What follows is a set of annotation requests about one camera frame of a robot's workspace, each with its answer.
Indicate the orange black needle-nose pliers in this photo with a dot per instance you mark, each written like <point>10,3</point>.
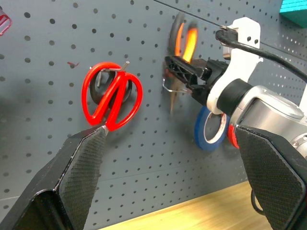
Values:
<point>190,40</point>

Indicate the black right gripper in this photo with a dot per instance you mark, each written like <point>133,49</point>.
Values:
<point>213,70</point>

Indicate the red tape roll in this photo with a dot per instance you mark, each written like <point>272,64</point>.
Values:
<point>232,139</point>

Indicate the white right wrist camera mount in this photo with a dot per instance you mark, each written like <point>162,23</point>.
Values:
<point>239,62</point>

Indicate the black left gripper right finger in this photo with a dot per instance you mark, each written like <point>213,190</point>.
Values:
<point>278,187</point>

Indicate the cyan plastic basket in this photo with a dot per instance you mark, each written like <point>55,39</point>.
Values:
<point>295,12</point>

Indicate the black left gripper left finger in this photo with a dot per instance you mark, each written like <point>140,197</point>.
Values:
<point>60,189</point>

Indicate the grey pegboard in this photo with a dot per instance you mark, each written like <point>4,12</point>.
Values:
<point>144,155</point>

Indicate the blue tape roll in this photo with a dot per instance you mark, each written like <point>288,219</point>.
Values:
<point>199,129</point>

